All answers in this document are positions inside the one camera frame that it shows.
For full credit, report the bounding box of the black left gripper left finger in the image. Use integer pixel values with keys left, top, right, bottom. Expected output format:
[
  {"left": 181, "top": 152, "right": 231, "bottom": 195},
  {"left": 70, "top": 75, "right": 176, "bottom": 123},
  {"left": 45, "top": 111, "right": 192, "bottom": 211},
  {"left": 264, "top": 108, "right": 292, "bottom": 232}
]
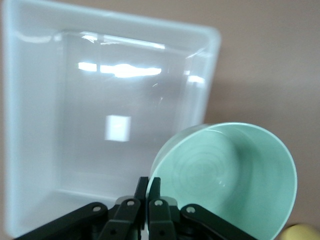
[{"left": 14, "top": 176, "right": 150, "bottom": 240}]

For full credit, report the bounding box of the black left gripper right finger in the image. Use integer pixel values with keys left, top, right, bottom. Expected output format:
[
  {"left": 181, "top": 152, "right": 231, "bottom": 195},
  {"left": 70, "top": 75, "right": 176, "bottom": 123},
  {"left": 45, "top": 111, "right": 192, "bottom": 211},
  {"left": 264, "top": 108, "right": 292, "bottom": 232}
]
[{"left": 149, "top": 176, "right": 253, "bottom": 240}]

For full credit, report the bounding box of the light green bowl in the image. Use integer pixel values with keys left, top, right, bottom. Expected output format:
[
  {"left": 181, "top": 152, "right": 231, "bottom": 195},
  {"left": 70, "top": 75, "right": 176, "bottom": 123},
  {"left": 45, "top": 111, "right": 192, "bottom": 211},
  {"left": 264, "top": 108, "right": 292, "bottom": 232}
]
[{"left": 149, "top": 121, "right": 298, "bottom": 240}]

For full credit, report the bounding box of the yellow cup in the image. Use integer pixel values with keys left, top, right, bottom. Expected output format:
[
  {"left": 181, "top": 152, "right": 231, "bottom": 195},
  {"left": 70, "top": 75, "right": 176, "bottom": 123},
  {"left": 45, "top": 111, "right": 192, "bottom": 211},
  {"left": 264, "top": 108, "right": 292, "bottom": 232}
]
[{"left": 281, "top": 223, "right": 320, "bottom": 240}]

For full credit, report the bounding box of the white label sticker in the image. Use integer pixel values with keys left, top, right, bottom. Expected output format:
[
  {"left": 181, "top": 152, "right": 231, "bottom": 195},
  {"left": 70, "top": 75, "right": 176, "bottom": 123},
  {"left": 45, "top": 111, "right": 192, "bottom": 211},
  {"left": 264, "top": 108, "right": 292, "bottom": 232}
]
[{"left": 105, "top": 115, "right": 132, "bottom": 142}]

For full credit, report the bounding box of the clear plastic bin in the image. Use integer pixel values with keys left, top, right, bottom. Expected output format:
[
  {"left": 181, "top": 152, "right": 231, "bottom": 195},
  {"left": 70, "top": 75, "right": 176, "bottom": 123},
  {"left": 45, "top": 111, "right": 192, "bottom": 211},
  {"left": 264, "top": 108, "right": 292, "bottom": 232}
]
[{"left": 0, "top": 1, "right": 222, "bottom": 236}]

